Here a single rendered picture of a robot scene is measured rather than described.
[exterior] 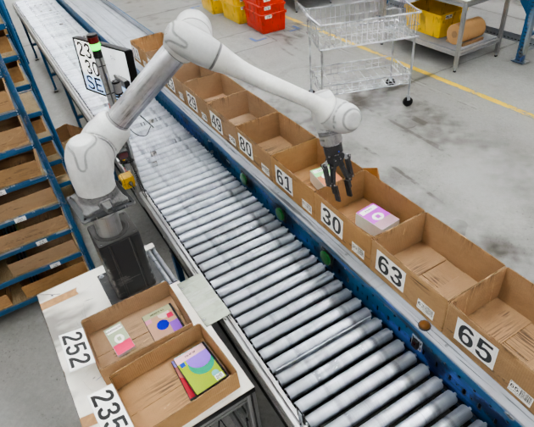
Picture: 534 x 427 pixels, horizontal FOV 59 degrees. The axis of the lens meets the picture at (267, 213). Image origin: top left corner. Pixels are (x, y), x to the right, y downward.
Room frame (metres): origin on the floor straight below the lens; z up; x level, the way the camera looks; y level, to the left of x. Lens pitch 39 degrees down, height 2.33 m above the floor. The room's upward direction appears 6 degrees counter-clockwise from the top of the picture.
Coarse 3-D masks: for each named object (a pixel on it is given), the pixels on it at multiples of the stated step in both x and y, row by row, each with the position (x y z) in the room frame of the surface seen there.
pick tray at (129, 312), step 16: (160, 288) 1.44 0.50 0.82; (128, 304) 1.37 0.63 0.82; (144, 304) 1.40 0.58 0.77; (160, 304) 1.40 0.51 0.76; (176, 304) 1.38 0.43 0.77; (96, 320) 1.31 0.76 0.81; (112, 320) 1.33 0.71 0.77; (128, 320) 1.33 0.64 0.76; (96, 336) 1.27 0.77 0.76; (144, 336) 1.24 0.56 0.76; (96, 352) 1.18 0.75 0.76; (112, 352) 1.18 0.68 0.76; (128, 352) 1.17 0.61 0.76; (144, 352) 1.11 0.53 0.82; (112, 368) 1.05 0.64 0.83
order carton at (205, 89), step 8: (192, 80) 3.15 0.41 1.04; (200, 80) 3.17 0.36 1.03; (208, 80) 3.20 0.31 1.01; (216, 80) 3.22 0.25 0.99; (224, 80) 3.20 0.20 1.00; (232, 80) 3.07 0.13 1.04; (184, 88) 3.10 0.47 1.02; (192, 88) 3.14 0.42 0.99; (200, 88) 3.17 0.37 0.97; (208, 88) 3.19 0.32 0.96; (216, 88) 3.22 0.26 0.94; (224, 88) 3.21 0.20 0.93; (232, 88) 3.08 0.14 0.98; (240, 88) 2.97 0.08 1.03; (200, 96) 3.16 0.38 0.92; (208, 96) 3.19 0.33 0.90; (216, 96) 3.20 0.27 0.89; (224, 96) 3.19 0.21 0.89; (200, 104) 2.86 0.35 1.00; (200, 112) 2.88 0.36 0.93; (208, 112) 2.77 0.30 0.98; (208, 120) 2.78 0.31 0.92
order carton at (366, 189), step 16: (368, 176) 1.81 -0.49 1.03; (320, 192) 1.72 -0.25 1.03; (352, 192) 1.81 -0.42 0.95; (368, 192) 1.81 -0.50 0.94; (384, 192) 1.71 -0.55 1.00; (320, 208) 1.67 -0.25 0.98; (336, 208) 1.57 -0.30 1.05; (352, 208) 1.76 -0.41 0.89; (384, 208) 1.70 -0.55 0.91; (400, 208) 1.62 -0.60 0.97; (416, 208) 1.54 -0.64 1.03; (320, 224) 1.67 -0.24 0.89; (352, 224) 1.47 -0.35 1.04; (352, 240) 1.47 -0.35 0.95; (368, 240) 1.38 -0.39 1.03; (368, 256) 1.38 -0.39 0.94
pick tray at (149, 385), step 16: (176, 336) 1.15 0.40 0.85; (192, 336) 1.18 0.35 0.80; (208, 336) 1.15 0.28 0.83; (160, 352) 1.11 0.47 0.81; (176, 352) 1.14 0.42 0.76; (128, 368) 1.04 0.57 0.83; (144, 368) 1.07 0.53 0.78; (160, 368) 1.08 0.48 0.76; (128, 384) 1.03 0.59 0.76; (144, 384) 1.02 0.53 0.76; (160, 384) 1.01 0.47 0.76; (176, 384) 1.00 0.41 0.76; (224, 384) 0.94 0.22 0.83; (128, 400) 0.96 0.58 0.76; (144, 400) 0.95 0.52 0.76; (160, 400) 0.94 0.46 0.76; (176, 400) 0.94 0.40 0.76; (192, 400) 0.93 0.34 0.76; (208, 400) 0.90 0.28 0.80; (144, 416) 0.89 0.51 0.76; (160, 416) 0.88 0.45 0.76; (176, 416) 0.84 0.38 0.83; (192, 416) 0.86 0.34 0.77
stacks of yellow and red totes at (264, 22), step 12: (204, 0) 8.75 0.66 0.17; (216, 0) 8.43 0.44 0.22; (228, 0) 8.00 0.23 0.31; (240, 0) 7.73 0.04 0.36; (252, 0) 7.38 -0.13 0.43; (264, 0) 7.13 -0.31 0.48; (276, 0) 7.23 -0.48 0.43; (216, 12) 8.46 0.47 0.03; (228, 12) 8.05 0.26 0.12; (240, 12) 7.74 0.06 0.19; (252, 12) 7.36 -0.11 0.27; (264, 12) 7.14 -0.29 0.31; (276, 12) 7.20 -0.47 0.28; (240, 24) 7.75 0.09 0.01; (252, 24) 7.48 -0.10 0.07; (264, 24) 7.14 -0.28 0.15; (276, 24) 7.22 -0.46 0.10
